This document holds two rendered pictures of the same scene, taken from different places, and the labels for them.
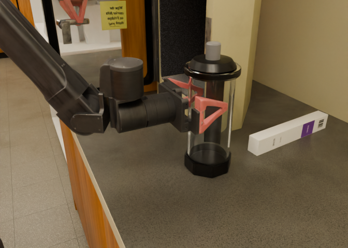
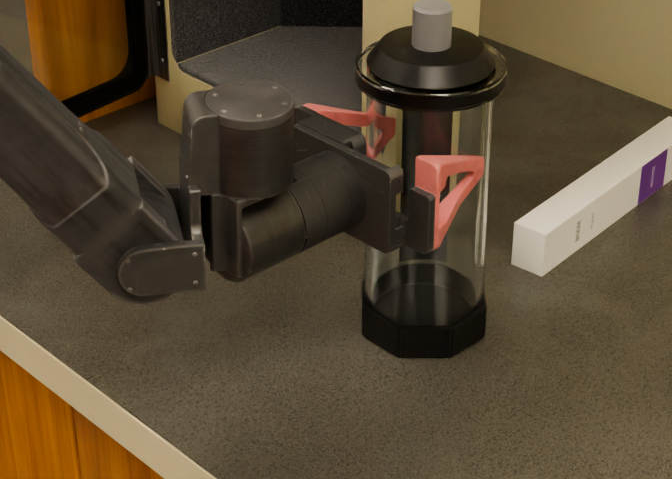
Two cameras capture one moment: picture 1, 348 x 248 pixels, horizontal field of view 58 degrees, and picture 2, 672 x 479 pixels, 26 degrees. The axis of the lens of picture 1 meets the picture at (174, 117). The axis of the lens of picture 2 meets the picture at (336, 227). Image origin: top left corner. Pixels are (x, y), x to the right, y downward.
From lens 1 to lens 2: 0.48 m
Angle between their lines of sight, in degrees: 16
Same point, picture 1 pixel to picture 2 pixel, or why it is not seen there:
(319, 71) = not seen: outside the picture
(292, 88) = (573, 42)
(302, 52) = not seen: outside the picture
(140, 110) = (288, 215)
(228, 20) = not seen: outside the picture
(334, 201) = not seen: outside the picture
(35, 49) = (27, 101)
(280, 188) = (626, 351)
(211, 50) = (432, 27)
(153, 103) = (313, 189)
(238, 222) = (558, 451)
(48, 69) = (60, 146)
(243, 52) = not seen: outside the picture
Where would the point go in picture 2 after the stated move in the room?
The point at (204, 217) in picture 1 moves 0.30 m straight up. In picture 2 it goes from (474, 456) to (499, 61)
